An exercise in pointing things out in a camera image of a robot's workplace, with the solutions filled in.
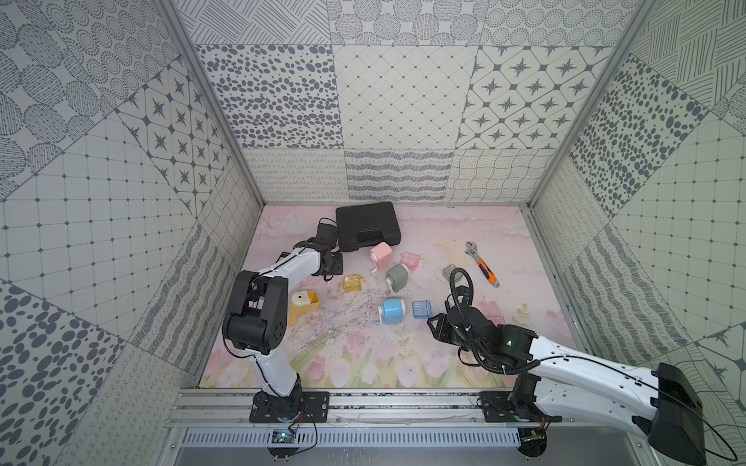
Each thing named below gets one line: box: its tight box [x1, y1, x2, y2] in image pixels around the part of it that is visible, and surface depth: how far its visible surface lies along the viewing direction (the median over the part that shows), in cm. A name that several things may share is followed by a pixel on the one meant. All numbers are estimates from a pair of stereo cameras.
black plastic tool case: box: [336, 201, 402, 253], surface depth 110 cm
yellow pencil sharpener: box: [288, 290, 320, 329], surface depth 88 cm
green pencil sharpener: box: [385, 263, 410, 297], surface depth 95 cm
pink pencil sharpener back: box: [369, 241, 393, 274], surface depth 100 cm
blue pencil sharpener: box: [378, 298, 407, 326], surface depth 86 cm
